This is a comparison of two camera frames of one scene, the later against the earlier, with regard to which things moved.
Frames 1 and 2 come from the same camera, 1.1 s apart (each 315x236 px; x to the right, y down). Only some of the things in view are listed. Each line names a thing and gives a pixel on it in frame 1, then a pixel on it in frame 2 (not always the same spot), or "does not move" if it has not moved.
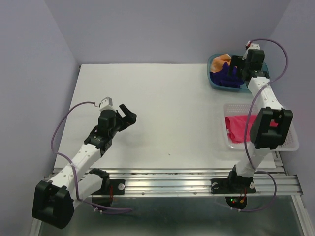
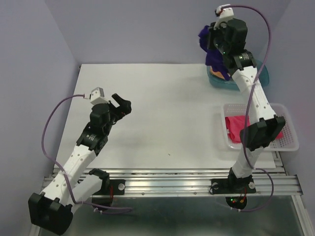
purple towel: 222,77 → 214,57
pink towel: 236,127 does not move
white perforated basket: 292,143 does not move
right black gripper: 236,60 → 212,32
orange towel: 217,63 → 217,73
